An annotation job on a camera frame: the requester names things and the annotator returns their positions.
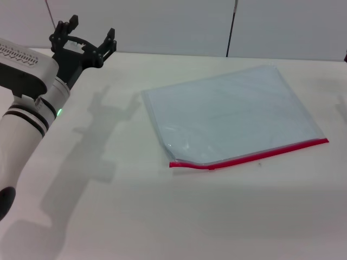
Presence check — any clear document bag red zip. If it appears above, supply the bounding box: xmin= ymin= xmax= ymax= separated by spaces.
xmin=140 ymin=64 xmax=330 ymax=172

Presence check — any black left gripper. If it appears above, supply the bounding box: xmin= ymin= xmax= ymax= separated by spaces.
xmin=49 ymin=14 xmax=118 ymax=90

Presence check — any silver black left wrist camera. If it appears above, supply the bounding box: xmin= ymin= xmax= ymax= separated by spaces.
xmin=0 ymin=37 xmax=59 ymax=98

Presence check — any black background cable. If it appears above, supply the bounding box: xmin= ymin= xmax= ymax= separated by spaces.
xmin=226 ymin=0 xmax=238 ymax=58

